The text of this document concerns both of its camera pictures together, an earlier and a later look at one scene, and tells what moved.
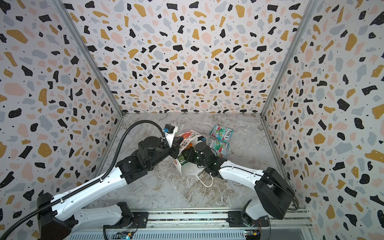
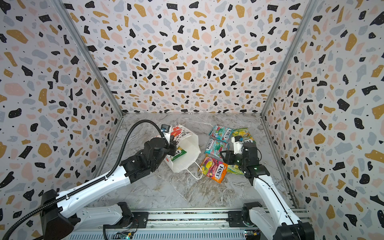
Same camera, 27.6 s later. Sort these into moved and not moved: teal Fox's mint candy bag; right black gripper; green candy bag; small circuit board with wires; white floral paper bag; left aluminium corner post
Moved: green candy bag; right black gripper; white floral paper bag
Not moved: teal Fox's mint candy bag; left aluminium corner post; small circuit board with wires
